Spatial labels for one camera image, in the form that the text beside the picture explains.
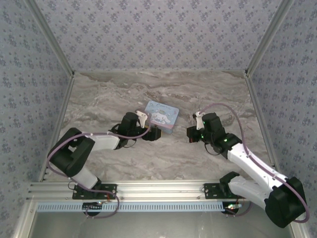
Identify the blue cartoon dog tin box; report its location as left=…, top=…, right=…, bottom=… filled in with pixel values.
left=143, top=100, right=180, bottom=134

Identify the black controller board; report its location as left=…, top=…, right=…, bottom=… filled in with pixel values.
left=82, top=202, right=104, bottom=214
left=223, top=201, right=243, bottom=215

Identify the grey metal front panel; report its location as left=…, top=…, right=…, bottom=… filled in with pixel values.
left=14, top=200, right=308, bottom=238

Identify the aluminium table side rail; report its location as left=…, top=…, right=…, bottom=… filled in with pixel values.
left=244, top=73, right=279, bottom=174
left=38, top=74, right=75, bottom=183

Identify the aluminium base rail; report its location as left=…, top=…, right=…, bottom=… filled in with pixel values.
left=27, top=180, right=293, bottom=200

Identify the slotted light blue cable duct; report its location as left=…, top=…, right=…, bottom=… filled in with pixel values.
left=36, top=201, right=227, bottom=213

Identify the aluminium frame post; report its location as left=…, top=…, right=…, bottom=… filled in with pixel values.
left=26, top=0, right=75, bottom=76
left=244, top=0, right=296, bottom=75

